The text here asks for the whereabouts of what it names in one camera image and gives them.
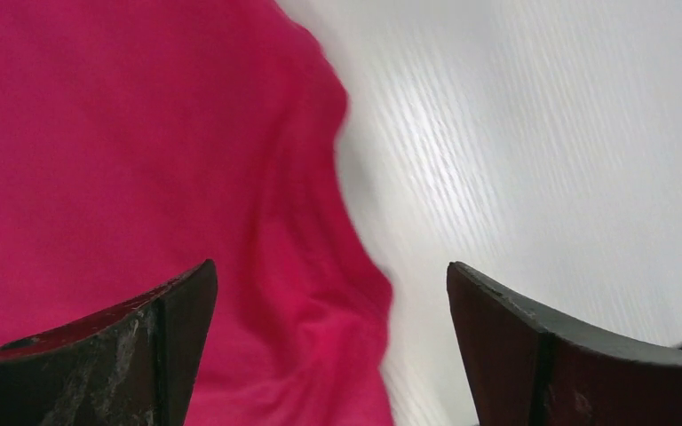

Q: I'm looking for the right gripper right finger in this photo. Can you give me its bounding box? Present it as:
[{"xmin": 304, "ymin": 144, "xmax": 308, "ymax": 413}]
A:
[{"xmin": 447, "ymin": 262, "xmax": 682, "ymax": 425}]

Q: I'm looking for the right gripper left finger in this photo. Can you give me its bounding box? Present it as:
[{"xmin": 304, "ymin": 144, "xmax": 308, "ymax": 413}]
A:
[{"xmin": 0, "ymin": 260, "xmax": 218, "ymax": 425}]

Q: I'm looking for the pink t-shirt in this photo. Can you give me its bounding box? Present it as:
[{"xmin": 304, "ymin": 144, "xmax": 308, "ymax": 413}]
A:
[{"xmin": 0, "ymin": 1, "xmax": 393, "ymax": 425}]

